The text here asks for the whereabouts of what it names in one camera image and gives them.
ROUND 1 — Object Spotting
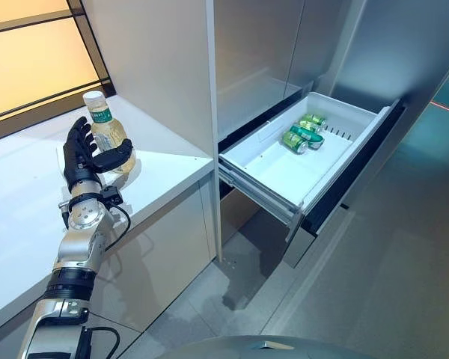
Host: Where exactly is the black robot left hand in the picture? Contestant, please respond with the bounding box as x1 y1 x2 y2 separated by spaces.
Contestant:
62 116 134 188

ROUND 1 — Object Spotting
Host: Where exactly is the yellow drink bottle white cap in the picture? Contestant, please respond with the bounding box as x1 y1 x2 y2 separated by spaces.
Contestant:
82 90 137 175

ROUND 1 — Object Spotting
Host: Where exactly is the white fridge drawer steel front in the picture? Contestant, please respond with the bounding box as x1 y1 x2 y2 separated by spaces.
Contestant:
217 91 407 270

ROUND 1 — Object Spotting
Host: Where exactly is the stainless steel fridge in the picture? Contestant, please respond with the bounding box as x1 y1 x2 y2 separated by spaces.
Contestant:
213 0 364 270

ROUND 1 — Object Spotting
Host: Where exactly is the white counter cabinet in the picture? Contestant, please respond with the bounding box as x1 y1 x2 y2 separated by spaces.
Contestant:
0 95 224 337

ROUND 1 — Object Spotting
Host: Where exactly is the white tall cabinet panel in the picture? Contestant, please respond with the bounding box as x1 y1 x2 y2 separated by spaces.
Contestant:
80 0 224 263

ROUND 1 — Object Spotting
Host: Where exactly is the green drink can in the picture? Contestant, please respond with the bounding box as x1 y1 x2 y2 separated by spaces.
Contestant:
281 130 308 155
299 114 327 132
290 125 326 150

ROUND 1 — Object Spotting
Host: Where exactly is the silver robot torso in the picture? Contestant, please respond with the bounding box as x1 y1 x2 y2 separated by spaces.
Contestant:
164 334 345 359

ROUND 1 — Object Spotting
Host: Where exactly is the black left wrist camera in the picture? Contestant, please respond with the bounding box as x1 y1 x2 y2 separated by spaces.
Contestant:
100 185 125 206

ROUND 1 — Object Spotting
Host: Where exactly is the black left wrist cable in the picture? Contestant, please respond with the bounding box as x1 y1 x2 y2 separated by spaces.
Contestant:
97 203 132 259

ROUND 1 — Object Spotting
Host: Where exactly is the orange lit window black frame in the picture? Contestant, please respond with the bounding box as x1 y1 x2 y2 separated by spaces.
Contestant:
0 0 117 145

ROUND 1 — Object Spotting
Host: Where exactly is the black left elbow cable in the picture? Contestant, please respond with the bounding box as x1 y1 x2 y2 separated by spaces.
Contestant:
82 326 120 359

